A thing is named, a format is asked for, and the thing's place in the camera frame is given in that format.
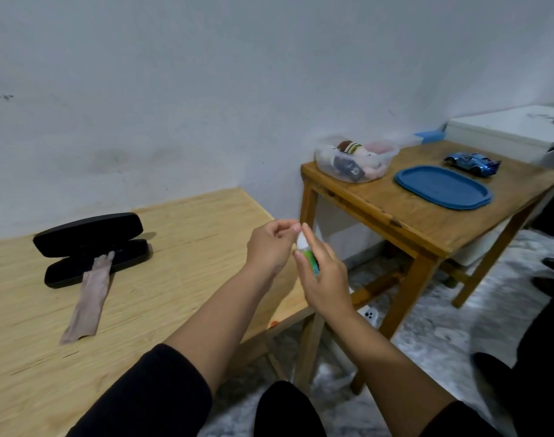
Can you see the brown striped plush toy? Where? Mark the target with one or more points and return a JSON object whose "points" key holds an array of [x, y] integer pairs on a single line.
{"points": [[349, 146]]}

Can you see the person's left forearm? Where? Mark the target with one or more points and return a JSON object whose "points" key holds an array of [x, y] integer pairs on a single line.
{"points": [[204, 332]]}

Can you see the black glasses case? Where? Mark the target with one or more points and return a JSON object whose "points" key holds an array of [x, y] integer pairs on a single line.
{"points": [[88, 234]]}

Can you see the person's left leg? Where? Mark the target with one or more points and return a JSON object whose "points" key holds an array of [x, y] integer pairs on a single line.
{"points": [[288, 411]]}

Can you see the person's right thumb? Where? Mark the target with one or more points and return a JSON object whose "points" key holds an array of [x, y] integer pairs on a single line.
{"points": [[303, 263]]}

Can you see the blue oval container lid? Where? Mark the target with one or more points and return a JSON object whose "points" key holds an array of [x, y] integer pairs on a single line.
{"points": [[443, 187]]}

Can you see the blue toy car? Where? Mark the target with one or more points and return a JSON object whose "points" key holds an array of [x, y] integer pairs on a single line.
{"points": [[473, 162]]}

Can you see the small white green bottle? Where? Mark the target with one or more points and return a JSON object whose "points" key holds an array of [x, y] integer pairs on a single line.
{"points": [[315, 264]]}

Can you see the white chest appliance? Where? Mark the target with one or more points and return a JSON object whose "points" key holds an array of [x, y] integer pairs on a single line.
{"points": [[509, 131]]}

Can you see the pink white soft toy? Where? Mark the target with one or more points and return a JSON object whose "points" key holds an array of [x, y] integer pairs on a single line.
{"points": [[372, 164]]}

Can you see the small clear plastic box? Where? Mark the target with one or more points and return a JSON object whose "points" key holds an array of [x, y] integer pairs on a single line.
{"points": [[406, 141]]}

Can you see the small brown wooden table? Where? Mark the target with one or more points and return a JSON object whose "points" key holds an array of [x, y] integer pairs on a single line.
{"points": [[431, 218]]}

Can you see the beige cleaning cloth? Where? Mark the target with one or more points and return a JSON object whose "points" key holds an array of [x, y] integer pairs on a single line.
{"points": [[89, 300]]}

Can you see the person's left thumb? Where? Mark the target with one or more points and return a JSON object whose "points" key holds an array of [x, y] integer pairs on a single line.
{"points": [[289, 232]]}

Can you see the clear plastic container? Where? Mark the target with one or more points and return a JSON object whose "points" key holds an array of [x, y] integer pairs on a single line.
{"points": [[349, 172]]}

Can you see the dark toy vehicle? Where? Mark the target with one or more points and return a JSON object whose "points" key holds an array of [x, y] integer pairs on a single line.
{"points": [[348, 168]]}

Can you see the small blue lid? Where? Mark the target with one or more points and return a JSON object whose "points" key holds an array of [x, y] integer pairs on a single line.
{"points": [[430, 136]]}

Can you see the person's right hand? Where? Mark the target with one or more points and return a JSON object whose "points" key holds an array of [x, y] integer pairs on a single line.
{"points": [[329, 286]]}

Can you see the white power strip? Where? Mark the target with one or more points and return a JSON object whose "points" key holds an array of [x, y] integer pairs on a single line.
{"points": [[370, 315]]}

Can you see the person's leg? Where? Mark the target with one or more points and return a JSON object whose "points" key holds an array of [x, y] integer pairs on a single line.
{"points": [[288, 411], [532, 368]]}

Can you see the light plywood table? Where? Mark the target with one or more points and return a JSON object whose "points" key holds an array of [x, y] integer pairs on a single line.
{"points": [[167, 250]]}

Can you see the person's left hand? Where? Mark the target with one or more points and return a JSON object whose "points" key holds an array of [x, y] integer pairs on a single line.
{"points": [[265, 250]]}

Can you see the person's right forearm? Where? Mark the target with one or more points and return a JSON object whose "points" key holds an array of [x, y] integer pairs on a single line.
{"points": [[390, 373]]}

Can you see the person's right leg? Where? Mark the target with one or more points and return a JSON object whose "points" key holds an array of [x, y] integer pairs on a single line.
{"points": [[532, 368]]}

